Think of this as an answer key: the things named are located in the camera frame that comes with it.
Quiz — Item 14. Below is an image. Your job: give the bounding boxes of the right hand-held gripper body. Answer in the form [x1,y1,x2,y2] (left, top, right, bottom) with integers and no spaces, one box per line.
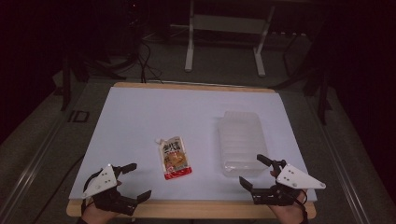
[251,159,327,206]

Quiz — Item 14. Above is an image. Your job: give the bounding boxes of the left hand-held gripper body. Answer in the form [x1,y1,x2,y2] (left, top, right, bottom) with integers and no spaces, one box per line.
[82,163,138,217]

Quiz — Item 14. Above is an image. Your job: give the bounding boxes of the person's right hand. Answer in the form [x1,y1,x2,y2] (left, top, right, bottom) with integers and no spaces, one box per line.
[269,189,309,224]

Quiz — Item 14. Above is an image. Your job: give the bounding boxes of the person's left hand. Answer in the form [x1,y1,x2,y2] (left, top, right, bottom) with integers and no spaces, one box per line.
[81,201,121,224]

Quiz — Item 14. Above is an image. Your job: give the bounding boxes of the clear plastic container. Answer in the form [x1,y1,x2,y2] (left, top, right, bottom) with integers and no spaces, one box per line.
[217,110,271,178]

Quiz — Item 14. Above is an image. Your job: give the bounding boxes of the sauce pouch with red base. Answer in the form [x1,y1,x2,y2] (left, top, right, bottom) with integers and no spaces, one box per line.
[154,135,193,181]

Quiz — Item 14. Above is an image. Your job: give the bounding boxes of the wooden table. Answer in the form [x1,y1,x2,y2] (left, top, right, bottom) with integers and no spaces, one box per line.
[65,81,318,219]

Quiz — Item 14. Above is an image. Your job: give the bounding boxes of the white paper sheet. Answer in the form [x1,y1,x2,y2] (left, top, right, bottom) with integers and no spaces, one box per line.
[68,86,318,202]

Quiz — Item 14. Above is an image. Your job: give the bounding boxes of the black stand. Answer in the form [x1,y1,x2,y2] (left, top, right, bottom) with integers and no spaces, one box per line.
[270,29,333,126]
[60,46,127,112]

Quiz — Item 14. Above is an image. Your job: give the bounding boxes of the white metal stand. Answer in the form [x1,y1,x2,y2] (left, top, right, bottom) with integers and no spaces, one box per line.
[184,0,276,78]

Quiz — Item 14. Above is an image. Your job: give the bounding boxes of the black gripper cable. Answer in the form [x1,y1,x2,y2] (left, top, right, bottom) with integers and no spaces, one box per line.
[80,174,96,217]

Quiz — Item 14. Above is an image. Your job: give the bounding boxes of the metal floor rail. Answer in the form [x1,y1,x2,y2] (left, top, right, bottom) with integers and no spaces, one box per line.
[0,122,64,224]
[311,92,373,224]

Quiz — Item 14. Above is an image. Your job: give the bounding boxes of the black floor cables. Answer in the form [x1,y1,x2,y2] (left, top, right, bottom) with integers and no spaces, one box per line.
[135,39,164,85]

